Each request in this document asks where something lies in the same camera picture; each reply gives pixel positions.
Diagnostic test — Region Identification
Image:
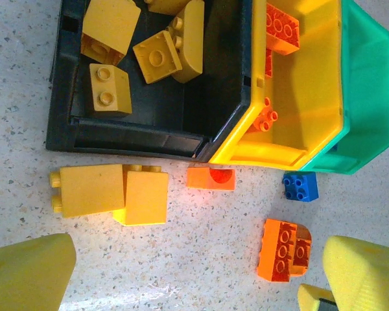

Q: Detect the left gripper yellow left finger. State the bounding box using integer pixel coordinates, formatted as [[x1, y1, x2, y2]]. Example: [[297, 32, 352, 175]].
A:
[[0, 233, 78, 311]]

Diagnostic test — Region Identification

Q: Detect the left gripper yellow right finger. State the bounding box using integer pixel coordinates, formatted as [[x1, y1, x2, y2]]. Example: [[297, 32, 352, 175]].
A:
[[323, 235, 389, 311]]

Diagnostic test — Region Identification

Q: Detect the orange long lego brick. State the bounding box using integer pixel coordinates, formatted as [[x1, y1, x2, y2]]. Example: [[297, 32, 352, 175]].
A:
[[265, 3, 301, 56], [256, 218, 300, 283]]

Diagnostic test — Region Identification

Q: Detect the large yellow sloped lego brick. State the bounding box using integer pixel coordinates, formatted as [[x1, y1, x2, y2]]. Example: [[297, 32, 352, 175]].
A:
[[80, 0, 142, 66]]

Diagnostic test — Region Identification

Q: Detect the orange curved lego brick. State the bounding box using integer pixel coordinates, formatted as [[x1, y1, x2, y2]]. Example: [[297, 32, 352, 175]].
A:
[[289, 223, 313, 279]]

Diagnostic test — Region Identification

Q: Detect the yellow tall lego brick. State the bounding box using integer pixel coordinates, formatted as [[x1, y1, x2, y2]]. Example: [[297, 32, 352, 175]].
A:
[[112, 164, 170, 226], [49, 163, 126, 220]]

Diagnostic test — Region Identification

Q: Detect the blue square lego brick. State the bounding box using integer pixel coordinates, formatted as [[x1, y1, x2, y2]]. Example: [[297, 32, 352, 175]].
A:
[[282, 171, 320, 203]]

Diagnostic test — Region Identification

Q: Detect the orange arch lego brick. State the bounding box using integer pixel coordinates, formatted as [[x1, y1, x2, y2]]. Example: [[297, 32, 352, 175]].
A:
[[185, 167, 237, 192]]

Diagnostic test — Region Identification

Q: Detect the small orange square lego brick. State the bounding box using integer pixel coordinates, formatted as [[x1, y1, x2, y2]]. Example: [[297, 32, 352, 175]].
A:
[[253, 96, 279, 132]]

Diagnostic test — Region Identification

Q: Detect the green plastic bin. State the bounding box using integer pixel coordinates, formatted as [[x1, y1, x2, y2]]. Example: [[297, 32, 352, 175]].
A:
[[299, 0, 389, 176]]

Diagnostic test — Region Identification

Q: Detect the small yellow sloped lego brick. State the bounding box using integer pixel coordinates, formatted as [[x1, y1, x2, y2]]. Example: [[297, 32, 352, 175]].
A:
[[89, 63, 133, 119]]

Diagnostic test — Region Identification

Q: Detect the yellow plastic bin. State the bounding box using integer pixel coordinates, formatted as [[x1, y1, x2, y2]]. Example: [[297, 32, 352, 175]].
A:
[[208, 0, 348, 172]]

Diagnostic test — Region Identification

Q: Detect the yellow square lego brick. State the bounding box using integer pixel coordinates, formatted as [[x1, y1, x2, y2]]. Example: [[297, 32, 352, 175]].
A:
[[132, 30, 183, 86]]

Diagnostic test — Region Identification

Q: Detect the black plastic bin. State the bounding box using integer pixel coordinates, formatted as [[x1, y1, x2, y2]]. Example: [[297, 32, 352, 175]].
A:
[[45, 0, 254, 163]]

